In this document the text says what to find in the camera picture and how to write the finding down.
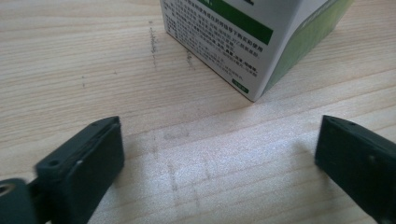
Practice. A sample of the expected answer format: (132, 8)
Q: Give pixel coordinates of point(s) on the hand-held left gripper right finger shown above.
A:
(358, 161)

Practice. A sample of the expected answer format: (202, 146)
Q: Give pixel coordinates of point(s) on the white and green carton box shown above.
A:
(236, 40)

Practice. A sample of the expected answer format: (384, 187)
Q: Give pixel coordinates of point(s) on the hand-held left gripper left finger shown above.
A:
(79, 168)

